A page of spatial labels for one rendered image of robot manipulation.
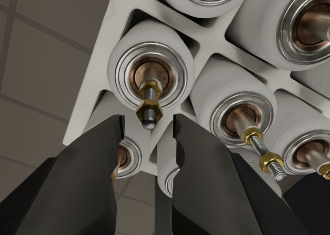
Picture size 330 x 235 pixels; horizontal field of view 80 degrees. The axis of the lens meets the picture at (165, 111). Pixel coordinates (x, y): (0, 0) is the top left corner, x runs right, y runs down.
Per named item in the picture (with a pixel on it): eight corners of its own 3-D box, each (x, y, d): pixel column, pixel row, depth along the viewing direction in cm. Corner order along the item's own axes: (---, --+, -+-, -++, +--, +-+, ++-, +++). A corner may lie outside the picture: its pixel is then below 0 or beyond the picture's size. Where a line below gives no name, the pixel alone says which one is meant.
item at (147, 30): (132, 73, 39) (116, 121, 23) (122, 19, 34) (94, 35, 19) (180, 68, 39) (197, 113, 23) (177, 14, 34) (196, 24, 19)
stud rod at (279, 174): (247, 121, 22) (285, 171, 16) (251, 127, 23) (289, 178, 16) (239, 126, 23) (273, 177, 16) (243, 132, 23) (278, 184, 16)
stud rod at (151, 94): (145, 87, 20) (140, 130, 13) (146, 78, 19) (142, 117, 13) (155, 88, 20) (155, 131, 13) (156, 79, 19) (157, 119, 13)
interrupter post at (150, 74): (142, 89, 22) (140, 102, 19) (138, 68, 21) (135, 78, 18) (163, 87, 22) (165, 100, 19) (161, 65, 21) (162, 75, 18)
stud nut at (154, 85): (139, 97, 19) (138, 101, 18) (141, 79, 18) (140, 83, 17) (160, 99, 19) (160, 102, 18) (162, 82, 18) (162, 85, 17)
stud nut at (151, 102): (135, 117, 15) (134, 123, 15) (137, 97, 14) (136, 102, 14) (161, 120, 15) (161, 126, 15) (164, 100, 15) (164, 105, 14)
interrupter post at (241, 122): (244, 106, 23) (256, 121, 20) (252, 120, 24) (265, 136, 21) (226, 117, 24) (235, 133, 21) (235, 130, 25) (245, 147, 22)
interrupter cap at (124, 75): (123, 112, 23) (122, 115, 22) (108, 44, 19) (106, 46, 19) (188, 105, 23) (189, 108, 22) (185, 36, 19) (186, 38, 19)
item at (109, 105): (131, 66, 38) (113, 110, 23) (161, 101, 42) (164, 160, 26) (96, 94, 41) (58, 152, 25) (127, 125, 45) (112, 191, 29)
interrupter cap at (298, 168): (269, 154, 27) (272, 157, 26) (321, 117, 24) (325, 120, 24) (297, 179, 30) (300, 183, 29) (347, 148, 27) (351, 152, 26)
